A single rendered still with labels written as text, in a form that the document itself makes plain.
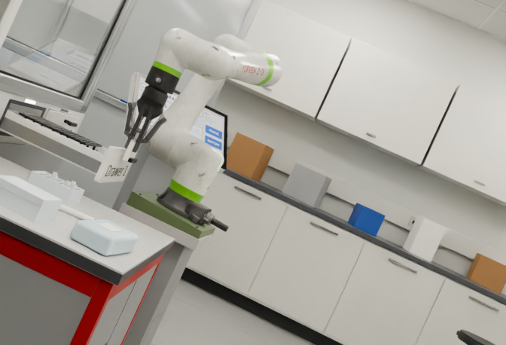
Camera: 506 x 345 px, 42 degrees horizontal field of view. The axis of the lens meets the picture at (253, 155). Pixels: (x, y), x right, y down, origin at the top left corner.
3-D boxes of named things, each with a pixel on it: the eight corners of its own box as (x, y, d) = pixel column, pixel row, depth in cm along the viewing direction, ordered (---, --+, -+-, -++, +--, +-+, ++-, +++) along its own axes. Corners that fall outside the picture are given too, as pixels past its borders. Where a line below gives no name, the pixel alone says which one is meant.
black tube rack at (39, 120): (94, 163, 210) (102, 145, 210) (77, 163, 193) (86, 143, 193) (32, 135, 212) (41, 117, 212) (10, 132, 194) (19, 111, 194)
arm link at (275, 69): (249, 77, 242) (263, 47, 240) (278, 93, 239) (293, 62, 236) (230, 75, 226) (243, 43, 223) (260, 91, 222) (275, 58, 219)
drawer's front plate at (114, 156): (123, 181, 216) (137, 151, 216) (99, 183, 187) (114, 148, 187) (118, 178, 216) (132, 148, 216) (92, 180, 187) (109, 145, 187)
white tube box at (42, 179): (79, 203, 177) (84, 190, 177) (66, 203, 168) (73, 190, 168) (39, 184, 178) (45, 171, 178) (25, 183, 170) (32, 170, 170)
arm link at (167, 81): (182, 80, 203) (155, 68, 204) (175, 75, 191) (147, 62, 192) (174, 99, 203) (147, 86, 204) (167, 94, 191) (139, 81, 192)
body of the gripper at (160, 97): (142, 82, 194) (129, 110, 194) (168, 93, 194) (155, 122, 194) (147, 85, 202) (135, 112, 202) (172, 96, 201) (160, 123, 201)
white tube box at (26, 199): (53, 221, 143) (63, 199, 143) (34, 222, 135) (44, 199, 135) (6, 196, 146) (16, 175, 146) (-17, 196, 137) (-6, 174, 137)
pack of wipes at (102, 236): (96, 235, 149) (105, 217, 149) (132, 253, 147) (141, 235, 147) (66, 237, 135) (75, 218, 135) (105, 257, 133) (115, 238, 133)
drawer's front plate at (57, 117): (68, 144, 249) (80, 117, 249) (40, 141, 220) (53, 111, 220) (64, 142, 249) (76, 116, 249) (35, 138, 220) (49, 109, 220)
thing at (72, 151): (119, 175, 214) (126, 157, 214) (96, 175, 188) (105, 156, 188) (10, 123, 216) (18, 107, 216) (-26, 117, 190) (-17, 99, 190)
